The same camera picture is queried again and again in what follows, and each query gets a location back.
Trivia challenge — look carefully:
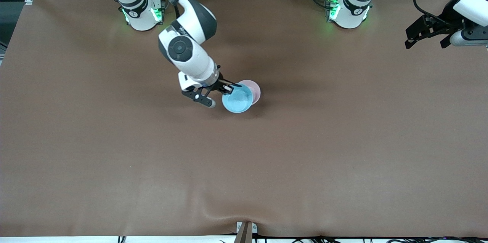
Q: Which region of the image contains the brown table mat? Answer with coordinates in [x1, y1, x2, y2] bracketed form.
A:
[0, 0, 488, 238]

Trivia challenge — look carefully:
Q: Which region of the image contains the light pink bowl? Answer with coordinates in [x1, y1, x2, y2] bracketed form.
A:
[240, 80, 261, 105]

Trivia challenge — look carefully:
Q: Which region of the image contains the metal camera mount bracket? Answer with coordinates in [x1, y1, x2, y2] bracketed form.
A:
[236, 221, 258, 243]

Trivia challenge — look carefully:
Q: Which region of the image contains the light blue bowl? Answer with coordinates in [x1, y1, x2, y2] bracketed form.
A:
[222, 83, 254, 114]

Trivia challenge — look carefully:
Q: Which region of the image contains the green lit base box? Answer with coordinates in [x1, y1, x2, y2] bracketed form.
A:
[325, 0, 340, 22]
[151, 0, 165, 22]

